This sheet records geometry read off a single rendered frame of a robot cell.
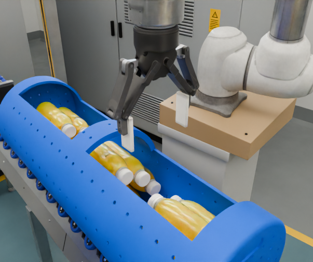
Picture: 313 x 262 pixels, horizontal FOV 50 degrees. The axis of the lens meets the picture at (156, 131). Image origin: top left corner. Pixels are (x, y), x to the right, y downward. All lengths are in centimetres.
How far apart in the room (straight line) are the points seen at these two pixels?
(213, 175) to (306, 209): 140
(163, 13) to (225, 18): 173
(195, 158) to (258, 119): 27
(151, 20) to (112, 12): 237
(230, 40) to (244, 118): 27
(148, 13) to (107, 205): 37
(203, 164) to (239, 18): 117
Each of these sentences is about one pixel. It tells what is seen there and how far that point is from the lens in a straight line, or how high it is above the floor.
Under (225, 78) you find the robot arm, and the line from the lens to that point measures 117.
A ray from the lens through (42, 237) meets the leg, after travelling 168.
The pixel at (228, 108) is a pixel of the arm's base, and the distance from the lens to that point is 123.
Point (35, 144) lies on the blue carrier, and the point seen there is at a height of 116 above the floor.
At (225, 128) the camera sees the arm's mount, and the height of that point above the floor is 107.
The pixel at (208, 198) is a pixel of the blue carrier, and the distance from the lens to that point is 84.
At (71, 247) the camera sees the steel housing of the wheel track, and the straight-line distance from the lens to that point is 103.
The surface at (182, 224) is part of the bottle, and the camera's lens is 68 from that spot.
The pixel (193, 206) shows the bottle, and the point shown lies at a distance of 76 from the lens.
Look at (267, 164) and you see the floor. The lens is 291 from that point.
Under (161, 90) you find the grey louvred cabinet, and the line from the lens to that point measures 272.
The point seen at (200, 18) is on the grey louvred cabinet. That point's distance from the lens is 235.
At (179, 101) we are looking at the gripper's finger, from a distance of 67.
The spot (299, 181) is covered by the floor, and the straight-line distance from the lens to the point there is 282.
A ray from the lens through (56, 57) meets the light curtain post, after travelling 181.
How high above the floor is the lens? 165
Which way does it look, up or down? 31 degrees down
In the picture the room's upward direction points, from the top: straight up
